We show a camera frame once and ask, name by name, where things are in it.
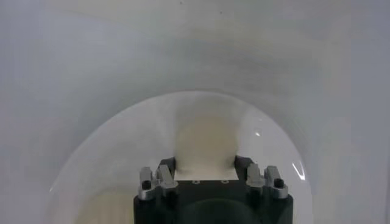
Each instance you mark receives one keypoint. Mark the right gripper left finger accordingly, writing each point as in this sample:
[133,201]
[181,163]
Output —
[164,179]

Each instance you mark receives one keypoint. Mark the round white plate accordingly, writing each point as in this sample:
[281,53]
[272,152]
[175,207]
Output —
[137,137]

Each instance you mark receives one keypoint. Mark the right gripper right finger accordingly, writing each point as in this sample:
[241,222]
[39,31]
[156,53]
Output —
[254,176]

